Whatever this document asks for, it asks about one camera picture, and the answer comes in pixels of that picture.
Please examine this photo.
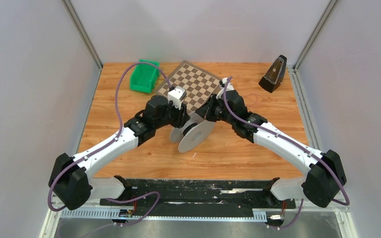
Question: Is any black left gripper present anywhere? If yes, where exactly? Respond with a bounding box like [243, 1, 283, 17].
[154, 99, 191, 129]

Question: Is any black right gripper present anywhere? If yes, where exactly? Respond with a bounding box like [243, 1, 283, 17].
[196, 94, 235, 125]

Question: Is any white perforated cable spool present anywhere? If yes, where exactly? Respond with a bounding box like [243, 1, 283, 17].
[170, 112, 215, 153]

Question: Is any thin red wire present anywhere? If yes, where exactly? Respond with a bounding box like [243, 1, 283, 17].
[245, 93, 265, 107]

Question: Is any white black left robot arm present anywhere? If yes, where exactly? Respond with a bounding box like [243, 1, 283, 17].
[47, 95, 190, 211]

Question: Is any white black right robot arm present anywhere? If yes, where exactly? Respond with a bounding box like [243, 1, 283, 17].
[195, 90, 350, 208]

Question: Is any wooden chessboard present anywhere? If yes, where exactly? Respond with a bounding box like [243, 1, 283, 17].
[168, 61, 221, 113]

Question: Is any green plastic bin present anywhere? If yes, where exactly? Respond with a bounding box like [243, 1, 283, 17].
[129, 64, 159, 94]

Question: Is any black wooden metronome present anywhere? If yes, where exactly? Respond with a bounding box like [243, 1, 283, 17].
[258, 55, 287, 93]

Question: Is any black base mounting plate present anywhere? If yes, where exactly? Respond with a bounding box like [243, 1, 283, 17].
[117, 177, 296, 216]

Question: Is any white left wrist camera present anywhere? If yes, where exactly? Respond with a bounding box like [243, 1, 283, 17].
[167, 86, 187, 110]

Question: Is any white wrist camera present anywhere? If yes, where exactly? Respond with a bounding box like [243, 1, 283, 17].
[167, 86, 187, 110]
[216, 76, 234, 99]

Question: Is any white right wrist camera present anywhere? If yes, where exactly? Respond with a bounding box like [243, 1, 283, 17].
[216, 76, 234, 99]

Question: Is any slotted white cable duct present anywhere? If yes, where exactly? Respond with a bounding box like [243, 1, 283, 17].
[60, 207, 267, 222]

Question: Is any right aluminium frame post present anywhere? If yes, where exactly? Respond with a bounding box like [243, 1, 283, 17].
[293, 0, 339, 71]

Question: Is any aluminium frame post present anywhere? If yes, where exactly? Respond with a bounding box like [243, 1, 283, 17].
[61, 0, 103, 71]
[293, 0, 339, 71]

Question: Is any left aluminium frame post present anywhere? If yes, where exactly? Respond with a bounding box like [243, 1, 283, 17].
[61, 0, 103, 71]

